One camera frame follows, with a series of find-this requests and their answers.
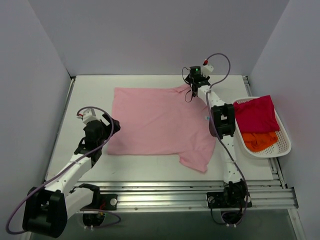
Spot pink t shirt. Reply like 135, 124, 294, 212
107, 84, 216, 173

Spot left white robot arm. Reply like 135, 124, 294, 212
22, 113, 121, 238

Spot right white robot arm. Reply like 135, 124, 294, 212
184, 64, 252, 208

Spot magenta t shirt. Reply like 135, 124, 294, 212
233, 95, 280, 134

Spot orange t shirt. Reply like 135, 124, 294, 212
241, 132, 278, 152

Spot white plastic basket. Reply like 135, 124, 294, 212
233, 97, 292, 159

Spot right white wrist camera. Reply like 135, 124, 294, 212
201, 59, 214, 77

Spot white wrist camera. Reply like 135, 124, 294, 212
76, 108, 97, 125
201, 59, 214, 77

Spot black looped cable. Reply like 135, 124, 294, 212
181, 66, 198, 103

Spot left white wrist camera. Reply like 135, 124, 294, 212
76, 108, 97, 125

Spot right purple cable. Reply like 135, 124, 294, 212
206, 52, 252, 226

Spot aluminium mounting rail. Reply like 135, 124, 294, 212
72, 178, 300, 213

